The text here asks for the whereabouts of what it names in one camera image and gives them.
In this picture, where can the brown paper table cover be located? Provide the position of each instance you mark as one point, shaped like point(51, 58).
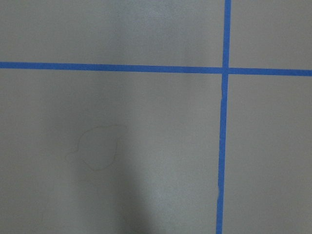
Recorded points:
point(155, 117)

